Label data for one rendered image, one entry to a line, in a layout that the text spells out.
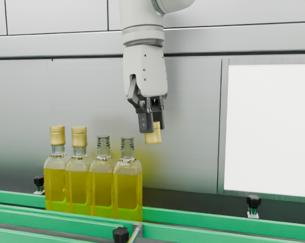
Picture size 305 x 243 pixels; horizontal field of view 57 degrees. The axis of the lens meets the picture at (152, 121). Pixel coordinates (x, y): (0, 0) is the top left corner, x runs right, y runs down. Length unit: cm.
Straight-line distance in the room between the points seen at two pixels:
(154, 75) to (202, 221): 35
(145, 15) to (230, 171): 42
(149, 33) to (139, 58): 5
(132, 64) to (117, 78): 22
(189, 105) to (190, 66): 10
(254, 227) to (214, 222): 8
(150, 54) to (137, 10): 8
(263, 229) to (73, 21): 71
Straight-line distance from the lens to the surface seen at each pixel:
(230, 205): 80
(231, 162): 73
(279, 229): 70
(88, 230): 67
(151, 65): 55
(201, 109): 71
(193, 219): 69
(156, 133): 57
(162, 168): 75
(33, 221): 73
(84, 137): 66
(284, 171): 75
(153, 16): 56
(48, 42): 86
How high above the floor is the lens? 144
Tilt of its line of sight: 8 degrees down
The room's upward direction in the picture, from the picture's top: straight up
